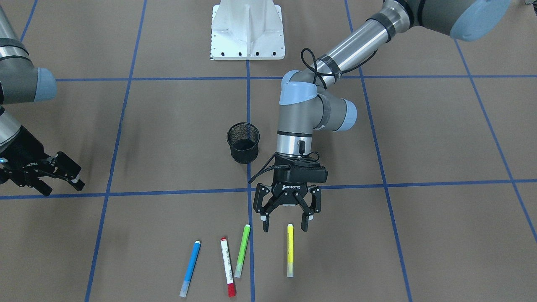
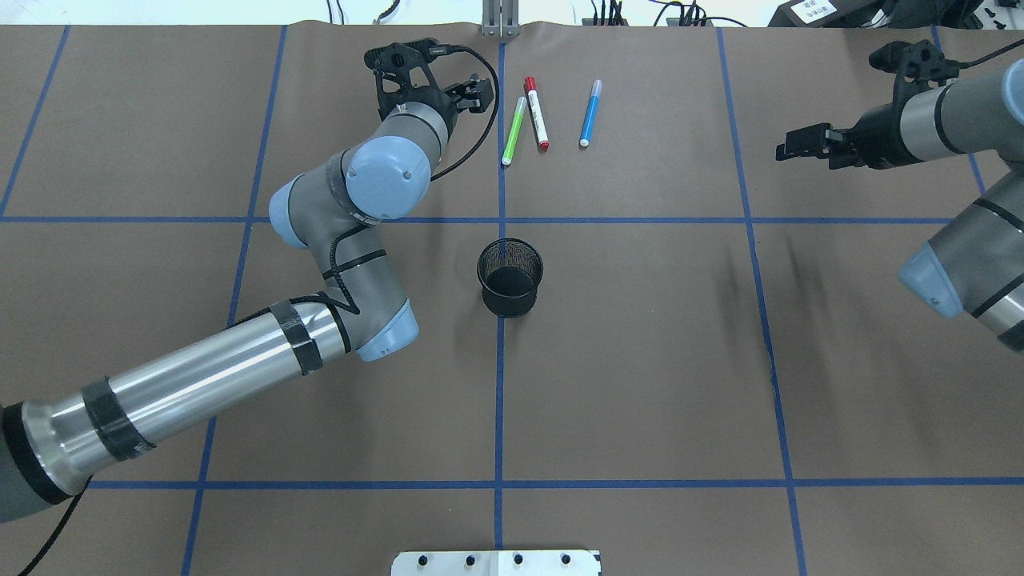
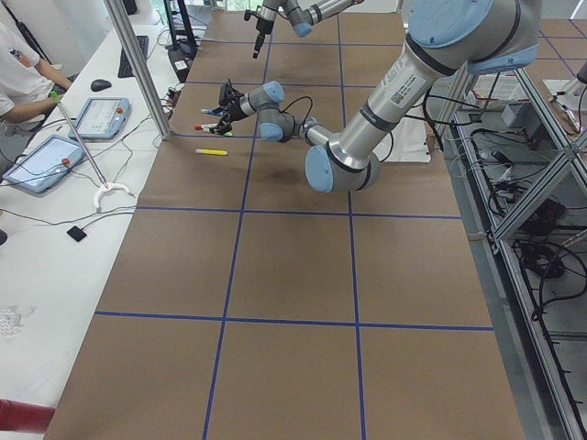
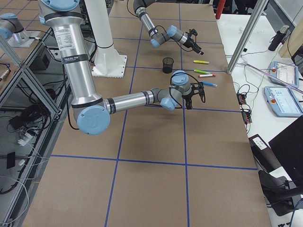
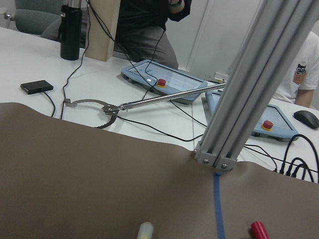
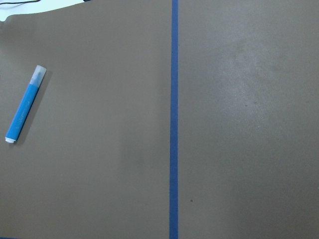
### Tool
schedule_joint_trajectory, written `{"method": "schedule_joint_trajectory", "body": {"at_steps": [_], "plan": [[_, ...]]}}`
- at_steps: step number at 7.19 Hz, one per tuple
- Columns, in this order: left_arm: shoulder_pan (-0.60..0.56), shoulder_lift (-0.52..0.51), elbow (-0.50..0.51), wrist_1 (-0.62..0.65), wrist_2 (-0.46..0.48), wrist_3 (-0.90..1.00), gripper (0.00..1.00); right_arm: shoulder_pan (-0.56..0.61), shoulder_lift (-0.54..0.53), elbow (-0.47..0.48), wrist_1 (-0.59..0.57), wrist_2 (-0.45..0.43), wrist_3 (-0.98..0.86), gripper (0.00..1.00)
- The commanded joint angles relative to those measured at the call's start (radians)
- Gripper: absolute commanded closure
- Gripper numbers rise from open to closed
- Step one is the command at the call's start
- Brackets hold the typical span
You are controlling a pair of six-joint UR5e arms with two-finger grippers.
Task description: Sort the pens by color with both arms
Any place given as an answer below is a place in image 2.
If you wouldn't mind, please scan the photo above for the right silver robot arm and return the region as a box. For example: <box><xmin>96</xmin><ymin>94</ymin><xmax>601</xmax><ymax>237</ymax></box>
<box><xmin>775</xmin><ymin>61</ymin><xmax>1023</xmax><ymax>354</ymax></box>

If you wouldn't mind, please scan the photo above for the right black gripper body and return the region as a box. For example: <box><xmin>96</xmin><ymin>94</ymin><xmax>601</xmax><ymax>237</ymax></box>
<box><xmin>826</xmin><ymin>102</ymin><xmax>912</xmax><ymax>169</ymax></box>

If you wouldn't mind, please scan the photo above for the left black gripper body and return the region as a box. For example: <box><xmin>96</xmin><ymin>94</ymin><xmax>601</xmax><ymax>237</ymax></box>
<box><xmin>376</xmin><ymin>72</ymin><xmax>490</xmax><ymax>125</ymax></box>

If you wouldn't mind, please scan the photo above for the red capped white marker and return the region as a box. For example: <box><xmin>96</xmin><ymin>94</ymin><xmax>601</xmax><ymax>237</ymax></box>
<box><xmin>524</xmin><ymin>76</ymin><xmax>551</xmax><ymax>152</ymax></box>

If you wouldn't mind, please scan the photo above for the green highlighter pen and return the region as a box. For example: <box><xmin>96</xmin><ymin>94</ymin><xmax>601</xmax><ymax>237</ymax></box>
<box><xmin>501</xmin><ymin>96</ymin><xmax>527</xmax><ymax>168</ymax></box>

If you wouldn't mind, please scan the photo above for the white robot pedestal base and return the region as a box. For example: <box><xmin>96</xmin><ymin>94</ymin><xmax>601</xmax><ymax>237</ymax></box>
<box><xmin>390</xmin><ymin>548</ymin><xmax>603</xmax><ymax>575</ymax></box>

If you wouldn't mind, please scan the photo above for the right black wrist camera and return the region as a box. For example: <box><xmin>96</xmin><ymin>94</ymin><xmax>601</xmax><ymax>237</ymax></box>
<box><xmin>868</xmin><ymin>40</ymin><xmax>963</xmax><ymax>112</ymax></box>

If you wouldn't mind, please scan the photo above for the aluminium frame post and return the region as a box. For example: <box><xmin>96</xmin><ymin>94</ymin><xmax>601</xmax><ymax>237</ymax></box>
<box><xmin>482</xmin><ymin>0</ymin><xmax>522</xmax><ymax>39</ymax></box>

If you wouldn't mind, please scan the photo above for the blue marker pen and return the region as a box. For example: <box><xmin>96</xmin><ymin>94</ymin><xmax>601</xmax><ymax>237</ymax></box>
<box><xmin>578</xmin><ymin>78</ymin><xmax>603</xmax><ymax>149</ymax></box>

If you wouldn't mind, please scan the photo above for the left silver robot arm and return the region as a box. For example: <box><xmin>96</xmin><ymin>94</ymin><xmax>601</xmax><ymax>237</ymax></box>
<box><xmin>2</xmin><ymin>72</ymin><xmax>500</xmax><ymax>522</ymax></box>

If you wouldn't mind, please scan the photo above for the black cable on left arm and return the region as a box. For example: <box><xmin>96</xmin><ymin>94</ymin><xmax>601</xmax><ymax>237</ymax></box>
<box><xmin>428</xmin><ymin>44</ymin><xmax>501</xmax><ymax>183</ymax></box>

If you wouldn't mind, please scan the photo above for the black mesh pen cup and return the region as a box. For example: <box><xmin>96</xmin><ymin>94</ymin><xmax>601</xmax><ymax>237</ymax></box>
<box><xmin>476</xmin><ymin>238</ymin><xmax>544</xmax><ymax>318</ymax></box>

